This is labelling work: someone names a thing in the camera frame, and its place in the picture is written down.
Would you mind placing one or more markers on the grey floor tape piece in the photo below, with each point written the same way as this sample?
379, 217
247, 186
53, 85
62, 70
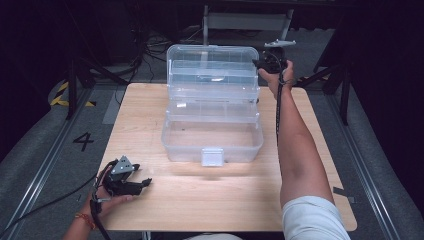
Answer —
343, 194

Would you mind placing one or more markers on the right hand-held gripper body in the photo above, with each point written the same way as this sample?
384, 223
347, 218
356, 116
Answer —
276, 61

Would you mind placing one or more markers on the black tripod stand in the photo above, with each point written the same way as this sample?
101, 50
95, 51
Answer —
345, 93
71, 86

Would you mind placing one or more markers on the person's white shirt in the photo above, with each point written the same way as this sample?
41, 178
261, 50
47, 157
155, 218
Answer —
313, 220

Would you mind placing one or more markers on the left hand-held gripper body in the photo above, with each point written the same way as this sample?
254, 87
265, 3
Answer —
118, 181

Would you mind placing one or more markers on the grey metal table frame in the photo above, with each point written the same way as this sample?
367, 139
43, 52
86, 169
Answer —
246, 21

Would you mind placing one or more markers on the clear plastic storage box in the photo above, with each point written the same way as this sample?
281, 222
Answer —
213, 133

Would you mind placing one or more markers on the metal floor rail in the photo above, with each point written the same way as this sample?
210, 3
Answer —
363, 170
46, 163

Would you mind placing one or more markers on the yellow black floor tape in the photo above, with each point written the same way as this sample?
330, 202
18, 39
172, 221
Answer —
58, 99

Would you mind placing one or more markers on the person's left hand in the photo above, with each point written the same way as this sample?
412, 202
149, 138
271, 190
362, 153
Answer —
100, 205

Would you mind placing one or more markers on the person's right hand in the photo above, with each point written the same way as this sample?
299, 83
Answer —
286, 81

